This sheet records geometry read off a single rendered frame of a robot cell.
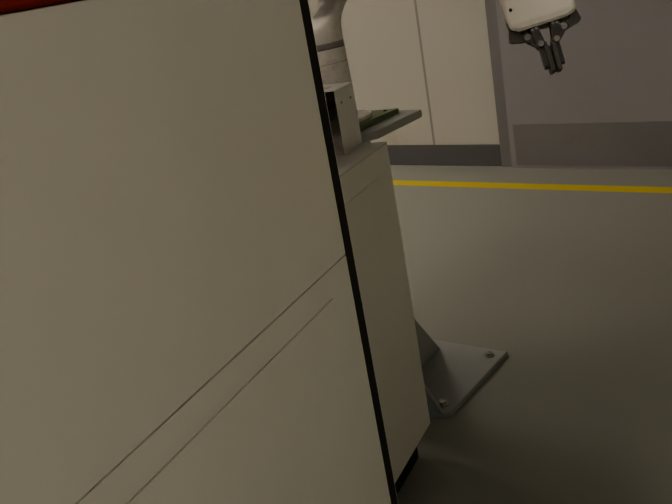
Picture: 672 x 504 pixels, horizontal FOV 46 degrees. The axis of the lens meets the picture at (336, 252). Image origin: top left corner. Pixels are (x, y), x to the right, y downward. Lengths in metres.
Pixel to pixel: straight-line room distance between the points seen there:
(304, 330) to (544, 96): 3.33
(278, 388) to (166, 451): 0.21
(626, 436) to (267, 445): 1.31
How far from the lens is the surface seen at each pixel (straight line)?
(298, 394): 1.03
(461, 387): 2.34
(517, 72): 4.29
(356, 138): 1.78
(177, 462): 0.84
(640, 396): 2.29
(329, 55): 1.97
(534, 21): 1.24
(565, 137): 4.26
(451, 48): 4.49
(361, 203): 1.65
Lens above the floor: 1.21
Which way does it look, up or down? 20 degrees down
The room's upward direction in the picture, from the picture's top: 11 degrees counter-clockwise
